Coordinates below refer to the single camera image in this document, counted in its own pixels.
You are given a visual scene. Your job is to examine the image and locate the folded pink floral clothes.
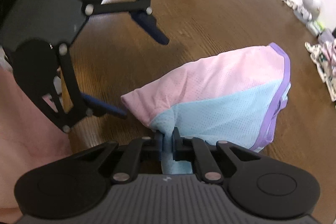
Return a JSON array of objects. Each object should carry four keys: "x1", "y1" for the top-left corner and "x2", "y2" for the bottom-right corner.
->
[{"x1": 319, "y1": 27, "x2": 336, "y2": 67}]

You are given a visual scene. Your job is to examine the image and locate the pink blue purple-trimmed garment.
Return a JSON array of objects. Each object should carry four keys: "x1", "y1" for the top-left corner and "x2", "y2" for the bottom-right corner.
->
[{"x1": 121, "y1": 42, "x2": 292, "y2": 174}]

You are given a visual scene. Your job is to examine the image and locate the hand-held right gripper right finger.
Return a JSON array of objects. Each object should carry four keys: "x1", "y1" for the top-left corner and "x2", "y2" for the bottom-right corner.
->
[{"x1": 172, "y1": 127, "x2": 263, "y2": 185}]

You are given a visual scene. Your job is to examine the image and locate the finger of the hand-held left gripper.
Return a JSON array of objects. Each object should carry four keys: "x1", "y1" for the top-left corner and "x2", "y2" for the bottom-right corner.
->
[
  {"x1": 39, "y1": 45, "x2": 128, "y2": 133},
  {"x1": 83, "y1": 0, "x2": 170, "y2": 45}
]

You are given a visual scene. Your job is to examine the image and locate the person's pink clothing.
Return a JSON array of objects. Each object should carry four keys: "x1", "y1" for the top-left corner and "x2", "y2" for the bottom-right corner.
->
[{"x1": 0, "y1": 51, "x2": 74, "y2": 218}]

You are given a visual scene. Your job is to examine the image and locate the white robot-shaped speaker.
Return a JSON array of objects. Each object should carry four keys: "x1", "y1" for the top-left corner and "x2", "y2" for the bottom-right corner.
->
[{"x1": 294, "y1": 0, "x2": 322, "y2": 22}]

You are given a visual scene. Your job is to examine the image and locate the cream green-flower cloth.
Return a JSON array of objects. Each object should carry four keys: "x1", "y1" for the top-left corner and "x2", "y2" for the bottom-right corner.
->
[{"x1": 304, "y1": 42, "x2": 336, "y2": 103}]

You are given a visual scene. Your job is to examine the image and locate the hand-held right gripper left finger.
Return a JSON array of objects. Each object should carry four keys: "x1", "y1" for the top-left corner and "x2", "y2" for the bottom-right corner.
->
[{"x1": 75, "y1": 132, "x2": 165, "y2": 185}]

